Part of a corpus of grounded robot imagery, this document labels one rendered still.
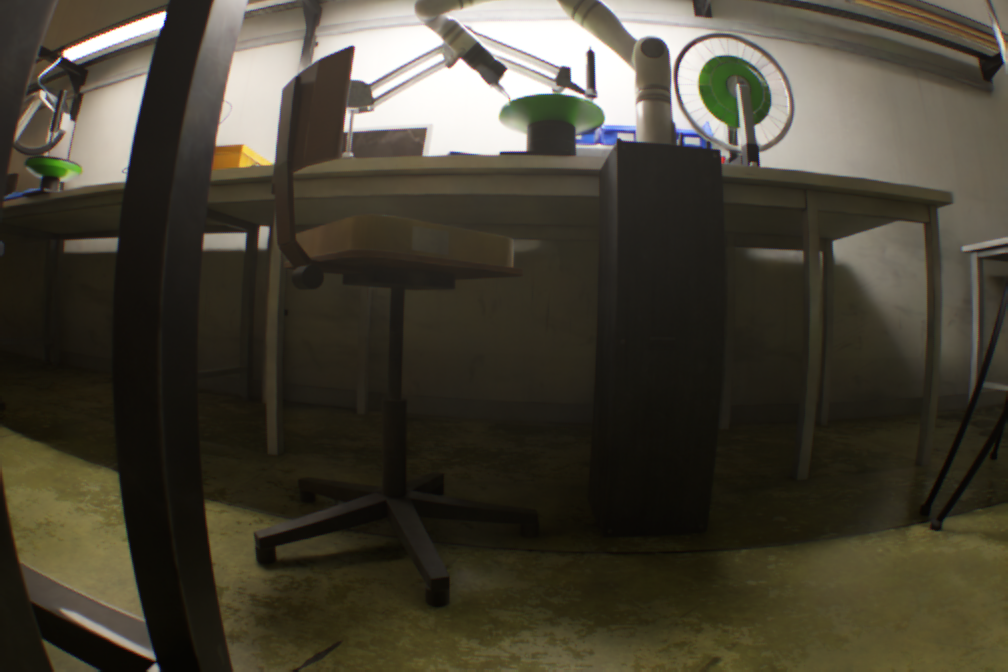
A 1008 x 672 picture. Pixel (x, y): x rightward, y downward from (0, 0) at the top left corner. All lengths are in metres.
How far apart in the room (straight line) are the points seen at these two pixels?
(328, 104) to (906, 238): 2.78
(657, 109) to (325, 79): 0.75
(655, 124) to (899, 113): 2.24
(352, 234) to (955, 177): 3.20
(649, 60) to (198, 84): 1.08
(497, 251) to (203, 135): 0.66
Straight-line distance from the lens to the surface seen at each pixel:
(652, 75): 1.28
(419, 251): 0.84
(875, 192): 1.73
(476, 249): 0.92
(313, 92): 0.91
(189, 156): 0.40
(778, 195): 1.59
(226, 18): 0.45
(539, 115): 1.43
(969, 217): 3.43
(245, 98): 3.14
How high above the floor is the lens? 0.46
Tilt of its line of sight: 3 degrees up
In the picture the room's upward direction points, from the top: 2 degrees clockwise
